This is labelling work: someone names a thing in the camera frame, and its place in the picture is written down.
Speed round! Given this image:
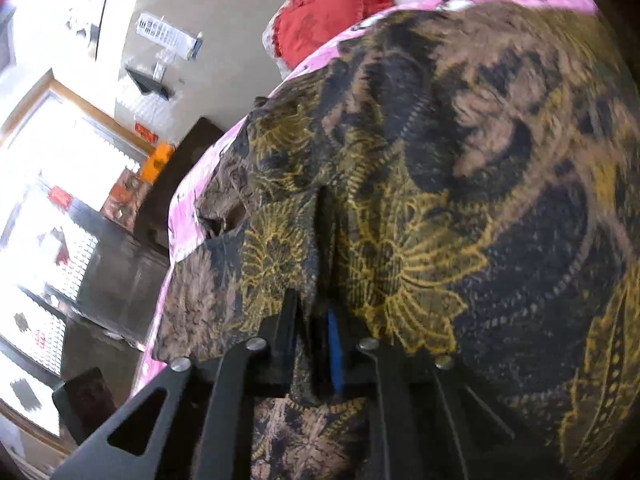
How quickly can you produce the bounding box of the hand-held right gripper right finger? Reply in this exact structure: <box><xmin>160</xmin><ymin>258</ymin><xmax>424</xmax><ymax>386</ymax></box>
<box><xmin>322</xmin><ymin>309</ymin><xmax>551</xmax><ymax>480</ymax></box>

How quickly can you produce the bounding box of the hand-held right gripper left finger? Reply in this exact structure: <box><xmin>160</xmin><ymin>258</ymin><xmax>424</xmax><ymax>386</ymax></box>
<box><xmin>50</xmin><ymin>287</ymin><xmax>302</xmax><ymax>480</ymax></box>

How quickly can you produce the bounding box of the brown floral patterned garment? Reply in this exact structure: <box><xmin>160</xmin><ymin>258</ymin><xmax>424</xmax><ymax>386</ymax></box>
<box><xmin>152</xmin><ymin>0</ymin><xmax>640</xmax><ymax>480</ymax></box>

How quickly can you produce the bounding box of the pink penguin print blanket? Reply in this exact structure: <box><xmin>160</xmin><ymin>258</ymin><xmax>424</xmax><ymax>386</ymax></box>
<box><xmin>127</xmin><ymin>0</ymin><xmax>601</xmax><ymax>401</ymax></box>

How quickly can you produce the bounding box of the brown printed box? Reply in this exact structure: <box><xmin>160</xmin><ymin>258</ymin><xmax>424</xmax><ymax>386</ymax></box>
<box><xmin>101</xmin><ymin>167</ymin><xmax>152</xmax><ymax>232</ymax></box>

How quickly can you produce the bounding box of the orange plastic basin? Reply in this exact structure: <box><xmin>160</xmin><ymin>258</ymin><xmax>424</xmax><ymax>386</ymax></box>
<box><xmin>140</xmin><ymin>142</ymin><xmax>176</xmax><ymax>182</ymax></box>

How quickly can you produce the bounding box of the dark wooden cabinet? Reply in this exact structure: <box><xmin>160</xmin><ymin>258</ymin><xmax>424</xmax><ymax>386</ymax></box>
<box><xmin>132</xmin><ymin>117</ymin><xmax>226</xmax><ymax>261</ymax></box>

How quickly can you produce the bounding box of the metal lattice door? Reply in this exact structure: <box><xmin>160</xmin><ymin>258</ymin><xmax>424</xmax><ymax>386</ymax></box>
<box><xmin>0</xmin><ymin>80</ymin><xmax>151</xmax><ymax>441</ymax></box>

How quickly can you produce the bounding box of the dark hanging cloth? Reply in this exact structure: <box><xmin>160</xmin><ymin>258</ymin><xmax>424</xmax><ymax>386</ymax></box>
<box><xmin>125</xmin><ymin>66</ymin><xmax>174</xmax><ymax>99</ymax></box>

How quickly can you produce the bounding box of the red heart pillow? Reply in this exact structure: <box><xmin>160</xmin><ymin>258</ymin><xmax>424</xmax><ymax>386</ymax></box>
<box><xmin>274</xmin><ymin>0</ymin><xmax>396</xmax><ymax>68</ymax></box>

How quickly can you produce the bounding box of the wooden door frame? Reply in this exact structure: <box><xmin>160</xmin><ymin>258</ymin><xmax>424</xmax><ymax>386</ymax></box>
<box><xmin>0</xmin><ymin>67</ymin><xmax>156</xmax><ymax>158</ymax></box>

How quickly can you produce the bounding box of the white wall calendar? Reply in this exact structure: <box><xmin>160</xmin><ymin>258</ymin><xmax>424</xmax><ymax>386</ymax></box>
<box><xmin>136</xmin><ymin>10</ymin><xmax>203</xmax><ymax>59</ymax></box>

